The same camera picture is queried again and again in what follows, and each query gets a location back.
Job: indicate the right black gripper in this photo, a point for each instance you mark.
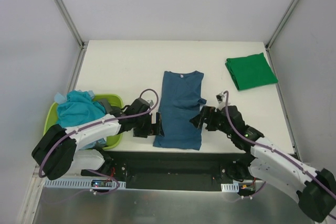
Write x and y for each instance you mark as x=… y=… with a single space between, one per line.
x=207 y=119

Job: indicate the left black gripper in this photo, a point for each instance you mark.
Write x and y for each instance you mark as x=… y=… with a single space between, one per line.
x=146 y=126

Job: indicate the dark blue t shirt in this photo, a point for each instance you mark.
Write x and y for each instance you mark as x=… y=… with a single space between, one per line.
x=180 y=101

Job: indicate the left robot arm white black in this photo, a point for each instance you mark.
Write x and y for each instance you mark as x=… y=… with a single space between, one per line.
x=56 y=150

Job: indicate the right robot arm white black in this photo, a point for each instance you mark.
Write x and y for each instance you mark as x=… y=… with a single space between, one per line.
x=313 y=190

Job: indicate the dark grey t shirt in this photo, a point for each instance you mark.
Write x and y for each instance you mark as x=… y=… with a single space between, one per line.
x=106 y=104

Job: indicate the folded green t shirt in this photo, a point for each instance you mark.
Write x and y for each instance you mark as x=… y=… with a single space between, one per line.
x=250 y=72

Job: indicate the turquoise t shirt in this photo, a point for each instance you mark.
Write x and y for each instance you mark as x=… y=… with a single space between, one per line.
x=79 y=109

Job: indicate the light blue t shirt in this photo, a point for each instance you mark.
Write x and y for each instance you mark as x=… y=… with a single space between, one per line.
x=59 y=98

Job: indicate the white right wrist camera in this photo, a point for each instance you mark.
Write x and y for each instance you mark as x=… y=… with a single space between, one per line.
x=221 y=99

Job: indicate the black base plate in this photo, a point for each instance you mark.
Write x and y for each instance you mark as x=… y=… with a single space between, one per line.
x=177 y=171

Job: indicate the right white cable duct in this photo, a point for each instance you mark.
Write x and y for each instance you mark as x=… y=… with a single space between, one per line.
x=230 y=188

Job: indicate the white cable duct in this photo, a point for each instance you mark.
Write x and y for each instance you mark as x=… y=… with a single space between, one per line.
x=84 y=183
x=230 y=188

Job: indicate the left aluminium frame post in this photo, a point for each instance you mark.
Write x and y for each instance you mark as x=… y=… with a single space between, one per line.
x=70 y=23

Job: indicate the aluminium frame post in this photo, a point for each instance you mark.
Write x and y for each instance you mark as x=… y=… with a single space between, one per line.
x=283 y=21
x=70 y=23

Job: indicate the left white cable duct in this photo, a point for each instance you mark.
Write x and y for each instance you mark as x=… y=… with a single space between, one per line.
x=84 y=183

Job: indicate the right aluminium frame post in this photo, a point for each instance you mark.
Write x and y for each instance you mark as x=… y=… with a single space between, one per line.
x=283 y=21

